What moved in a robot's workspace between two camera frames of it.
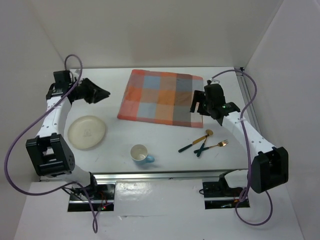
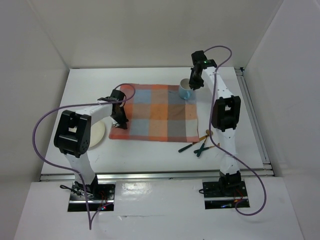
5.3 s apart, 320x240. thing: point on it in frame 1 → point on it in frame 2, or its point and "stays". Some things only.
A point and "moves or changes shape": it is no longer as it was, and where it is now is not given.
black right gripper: [199, 96] → [193, 83]
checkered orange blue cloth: [161, 97] moves or changes shape
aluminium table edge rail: [180, 175] stays
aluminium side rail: [247, 94] stays
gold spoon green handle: [209, 132] stays
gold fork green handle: [221, 144] stays
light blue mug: [139, 153] → [184, 88]
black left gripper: [95, 93] → [122, 123]
